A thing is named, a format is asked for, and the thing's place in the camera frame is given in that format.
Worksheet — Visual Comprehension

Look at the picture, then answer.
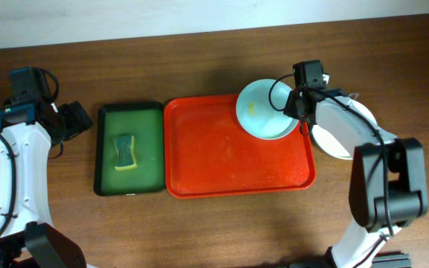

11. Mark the white plate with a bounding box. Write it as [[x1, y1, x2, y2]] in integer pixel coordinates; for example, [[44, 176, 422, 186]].
[[311, 98, 377, 160]]

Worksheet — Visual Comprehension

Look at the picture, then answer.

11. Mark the yellow green scrub sponge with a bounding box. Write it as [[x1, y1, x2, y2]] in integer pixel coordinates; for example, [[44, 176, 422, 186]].
[[113, 135, 137, 171]]

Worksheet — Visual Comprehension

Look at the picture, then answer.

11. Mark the light blue plate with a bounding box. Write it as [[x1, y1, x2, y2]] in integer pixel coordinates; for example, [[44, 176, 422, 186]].
[[235, 79, 299, 140]]

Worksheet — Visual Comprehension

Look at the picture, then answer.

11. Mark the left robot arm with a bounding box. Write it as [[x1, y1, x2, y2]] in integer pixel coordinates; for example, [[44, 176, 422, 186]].
[[0, 66, 92, 267]]

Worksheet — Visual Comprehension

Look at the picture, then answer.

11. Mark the dark green tray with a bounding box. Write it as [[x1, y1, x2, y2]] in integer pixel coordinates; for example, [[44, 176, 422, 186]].
[[94, 101, 165, 196]]

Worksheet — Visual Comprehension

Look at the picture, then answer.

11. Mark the red plastic tray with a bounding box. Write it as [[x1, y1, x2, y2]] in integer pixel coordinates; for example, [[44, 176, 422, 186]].
[[164, 95, 317, 199]]

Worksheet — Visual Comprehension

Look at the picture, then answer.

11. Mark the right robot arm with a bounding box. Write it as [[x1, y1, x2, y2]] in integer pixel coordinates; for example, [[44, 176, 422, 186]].
[[282, 60, 428, 268]]

